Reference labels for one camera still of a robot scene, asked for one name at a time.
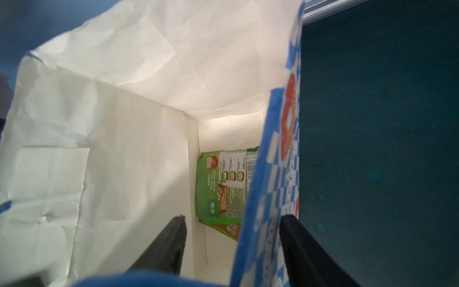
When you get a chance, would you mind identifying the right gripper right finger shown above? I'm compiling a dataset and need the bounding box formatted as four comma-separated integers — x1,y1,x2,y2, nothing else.
279,215,359,287

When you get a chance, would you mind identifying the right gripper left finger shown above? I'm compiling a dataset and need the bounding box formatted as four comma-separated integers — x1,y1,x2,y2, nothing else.
127,215,187,276

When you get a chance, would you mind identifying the back horizontal aluminium bar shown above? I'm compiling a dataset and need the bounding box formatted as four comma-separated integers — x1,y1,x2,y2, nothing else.
302,0,369,26

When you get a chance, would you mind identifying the green soup condiment packet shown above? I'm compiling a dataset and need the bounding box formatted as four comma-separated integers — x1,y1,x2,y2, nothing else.
199,220,241,241

